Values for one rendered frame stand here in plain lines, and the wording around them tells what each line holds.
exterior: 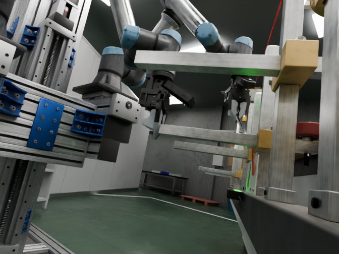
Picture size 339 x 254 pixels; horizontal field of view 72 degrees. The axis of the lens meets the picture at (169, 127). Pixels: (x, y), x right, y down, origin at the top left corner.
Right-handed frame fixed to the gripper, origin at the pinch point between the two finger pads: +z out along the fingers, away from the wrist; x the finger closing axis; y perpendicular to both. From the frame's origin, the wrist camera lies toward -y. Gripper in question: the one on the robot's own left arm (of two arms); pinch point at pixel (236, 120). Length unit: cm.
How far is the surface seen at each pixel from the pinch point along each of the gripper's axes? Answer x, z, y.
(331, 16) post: 18, 7, -66
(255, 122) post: -8.9, -1.2, 2.7
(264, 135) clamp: 2.9, 10.5, -27.4
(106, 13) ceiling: 153, -256, 336
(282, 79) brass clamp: 10.1, 3.7, -45.9
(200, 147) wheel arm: 11.0, 12.2, 6.0
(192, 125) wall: -146, -181, 829
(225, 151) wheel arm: 2.0, 12.6, 2.6
